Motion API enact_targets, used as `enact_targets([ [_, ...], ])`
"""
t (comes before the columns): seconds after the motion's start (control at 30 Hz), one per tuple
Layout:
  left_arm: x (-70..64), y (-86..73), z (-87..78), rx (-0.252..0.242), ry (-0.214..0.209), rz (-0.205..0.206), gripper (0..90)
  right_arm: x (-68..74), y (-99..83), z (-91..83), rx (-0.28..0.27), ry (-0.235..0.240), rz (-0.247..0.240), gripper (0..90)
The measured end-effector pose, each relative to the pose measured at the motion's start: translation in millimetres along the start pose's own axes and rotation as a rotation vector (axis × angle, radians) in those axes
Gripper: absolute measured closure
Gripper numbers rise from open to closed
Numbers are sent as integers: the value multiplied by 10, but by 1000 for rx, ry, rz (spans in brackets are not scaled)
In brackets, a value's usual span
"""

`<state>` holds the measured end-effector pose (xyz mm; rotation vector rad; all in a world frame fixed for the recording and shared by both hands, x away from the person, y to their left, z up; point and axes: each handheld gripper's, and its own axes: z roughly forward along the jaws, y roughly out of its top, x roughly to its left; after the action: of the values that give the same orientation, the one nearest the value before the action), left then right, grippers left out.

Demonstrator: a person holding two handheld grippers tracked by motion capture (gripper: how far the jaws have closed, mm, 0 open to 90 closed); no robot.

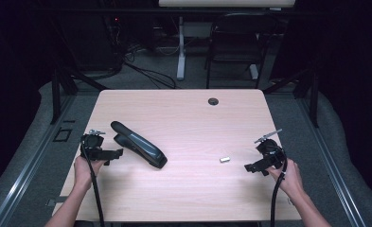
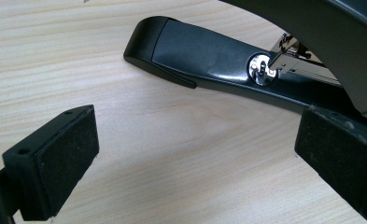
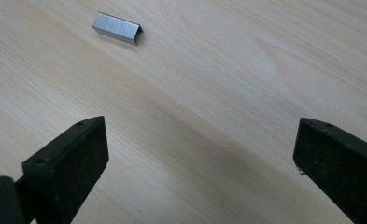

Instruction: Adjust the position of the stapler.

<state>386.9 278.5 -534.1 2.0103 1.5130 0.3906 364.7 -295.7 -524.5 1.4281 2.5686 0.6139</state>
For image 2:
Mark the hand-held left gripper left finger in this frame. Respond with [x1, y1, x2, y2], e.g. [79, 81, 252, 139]
[0, 105, 100, 222]

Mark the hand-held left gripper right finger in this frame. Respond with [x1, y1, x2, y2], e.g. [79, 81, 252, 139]
[294, 105, 367, 222]

